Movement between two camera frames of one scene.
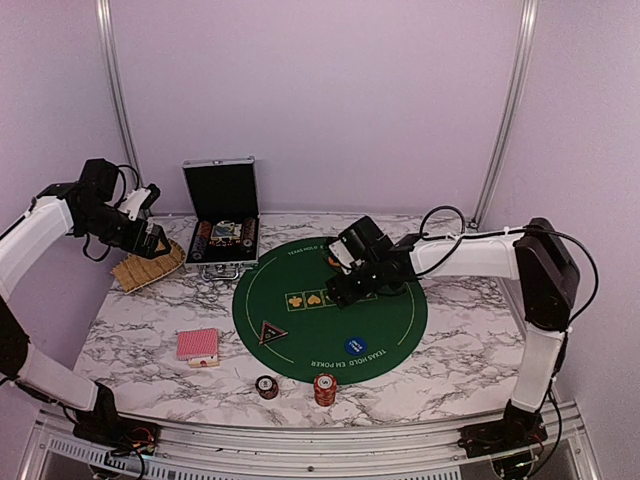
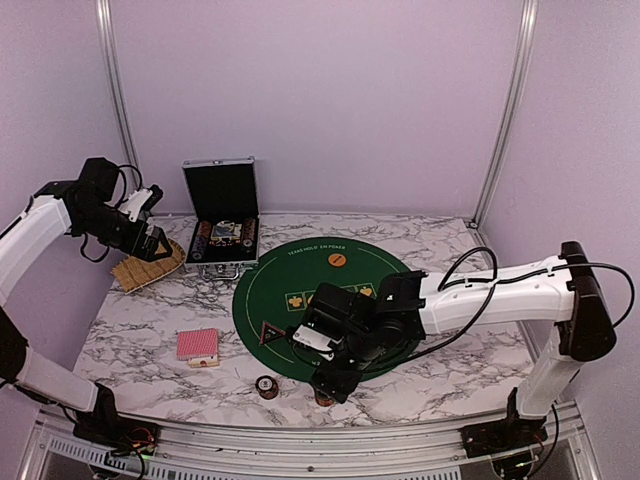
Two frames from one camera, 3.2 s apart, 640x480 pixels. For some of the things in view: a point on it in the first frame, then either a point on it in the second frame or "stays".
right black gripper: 341,294 to 331,382
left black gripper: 134,239 stays
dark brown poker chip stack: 267,386 stays
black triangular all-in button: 270,332 stays
